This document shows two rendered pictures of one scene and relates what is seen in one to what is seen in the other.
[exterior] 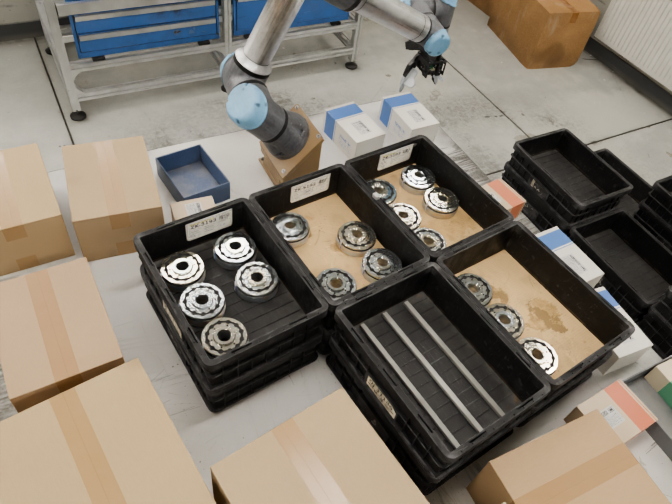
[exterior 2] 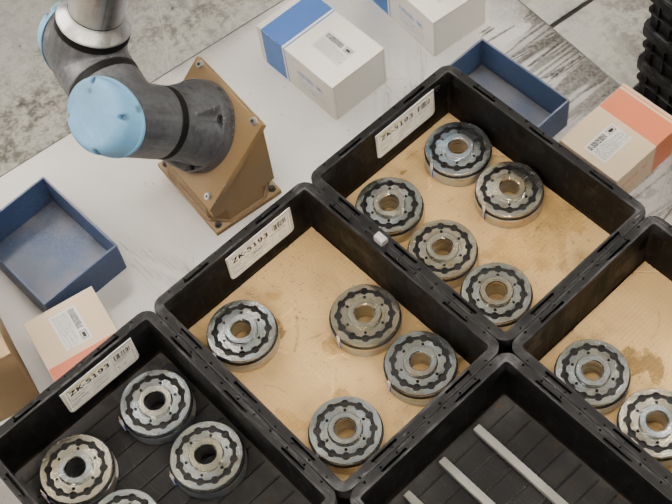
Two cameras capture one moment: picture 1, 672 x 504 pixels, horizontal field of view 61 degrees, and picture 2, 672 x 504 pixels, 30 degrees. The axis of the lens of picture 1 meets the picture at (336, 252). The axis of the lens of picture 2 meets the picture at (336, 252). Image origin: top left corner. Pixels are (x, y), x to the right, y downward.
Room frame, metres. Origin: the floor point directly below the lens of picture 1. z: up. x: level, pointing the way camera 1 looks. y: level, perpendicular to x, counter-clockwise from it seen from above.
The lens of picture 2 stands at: (0.17, -0.13, 2.44)
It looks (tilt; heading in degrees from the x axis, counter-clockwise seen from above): 58 degrees down; 7
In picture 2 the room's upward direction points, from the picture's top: 10 degrees counter-clockwise
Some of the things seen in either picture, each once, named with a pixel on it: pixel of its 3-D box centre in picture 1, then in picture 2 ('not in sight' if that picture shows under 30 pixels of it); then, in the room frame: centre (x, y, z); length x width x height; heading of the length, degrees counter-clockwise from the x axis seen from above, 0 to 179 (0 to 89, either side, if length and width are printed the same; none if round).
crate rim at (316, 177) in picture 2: (426, 192); (474, 197); (1.19, -0.21, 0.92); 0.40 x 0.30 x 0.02; 42
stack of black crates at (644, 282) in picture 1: (612, 280); not in sight; (1.57, -1.10, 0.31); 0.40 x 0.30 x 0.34; 36
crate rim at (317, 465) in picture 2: (336, 229); (323, 329); (0.98, 0.01, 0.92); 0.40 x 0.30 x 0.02; 42
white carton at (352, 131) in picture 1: (353, 131); (321, 53); (1.62, 0.02, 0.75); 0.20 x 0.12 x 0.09; 41
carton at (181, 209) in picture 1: (198, 227); (85, 353); (1.06, 0.40, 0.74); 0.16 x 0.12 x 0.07; 31
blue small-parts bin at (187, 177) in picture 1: (193, 178); (49, 249); (1.26, 0.47, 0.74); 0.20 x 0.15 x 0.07; 43
